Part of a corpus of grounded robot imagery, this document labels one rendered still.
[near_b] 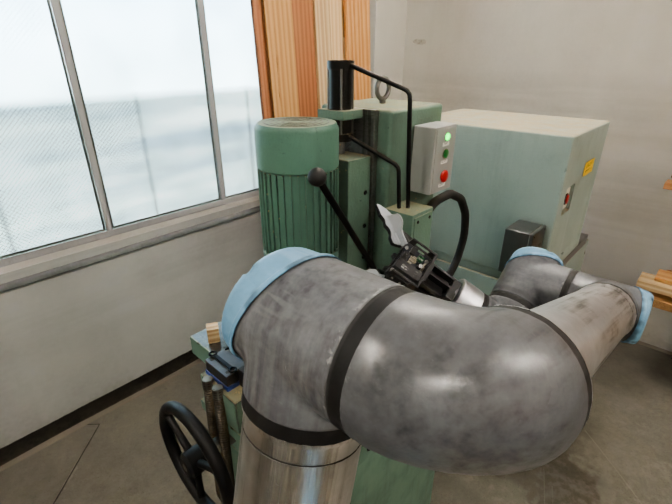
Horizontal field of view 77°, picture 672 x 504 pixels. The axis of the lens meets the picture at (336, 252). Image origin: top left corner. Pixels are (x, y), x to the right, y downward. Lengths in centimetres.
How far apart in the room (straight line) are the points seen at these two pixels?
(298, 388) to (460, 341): 12
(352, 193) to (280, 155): 21
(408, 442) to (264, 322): 13
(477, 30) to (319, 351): 299
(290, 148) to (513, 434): 67
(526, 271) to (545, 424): 55
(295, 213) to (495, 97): 239
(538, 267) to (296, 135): 50
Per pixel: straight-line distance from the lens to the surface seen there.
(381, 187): 103
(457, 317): 29
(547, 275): 83
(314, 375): 30
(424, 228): 104
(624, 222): 303
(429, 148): 105
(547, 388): 30
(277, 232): 92
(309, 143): 85
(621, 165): 296
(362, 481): 126
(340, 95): 99
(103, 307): 227
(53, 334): 225
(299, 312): 31
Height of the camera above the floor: 163
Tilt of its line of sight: 25 degrees down
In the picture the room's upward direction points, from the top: straight up
